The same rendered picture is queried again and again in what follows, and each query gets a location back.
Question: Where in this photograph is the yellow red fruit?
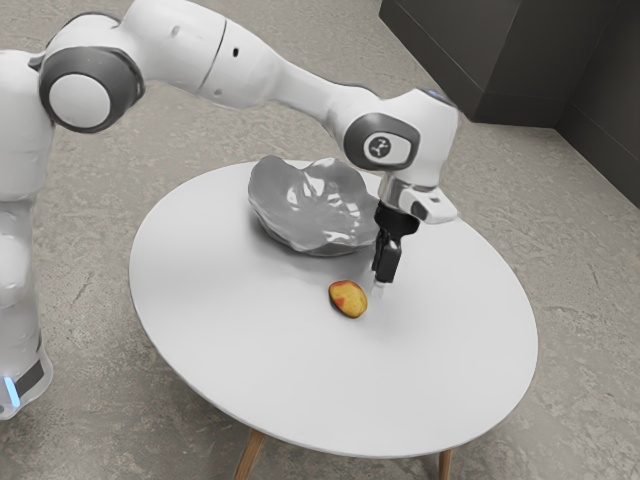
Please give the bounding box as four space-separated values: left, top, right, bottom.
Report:
327 279 370 319

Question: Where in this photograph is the grey wavy bowl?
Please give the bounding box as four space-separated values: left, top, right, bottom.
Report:
247 155 380 259

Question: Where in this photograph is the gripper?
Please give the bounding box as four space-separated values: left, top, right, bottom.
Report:
371 199 421 302

